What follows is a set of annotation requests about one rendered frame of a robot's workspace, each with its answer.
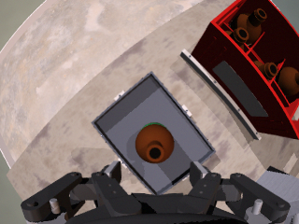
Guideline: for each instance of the red bottle crate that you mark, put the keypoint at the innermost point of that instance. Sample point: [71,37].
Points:
[262,102]

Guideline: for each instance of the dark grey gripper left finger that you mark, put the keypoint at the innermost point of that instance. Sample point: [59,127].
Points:
[52,204]

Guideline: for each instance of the brown glass bottle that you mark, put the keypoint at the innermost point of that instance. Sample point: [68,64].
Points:
[251,22]
[288,80]
[154,143]
[269,70]
[239,35]

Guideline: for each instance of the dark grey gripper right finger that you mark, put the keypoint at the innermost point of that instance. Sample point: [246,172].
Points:
[259,205]

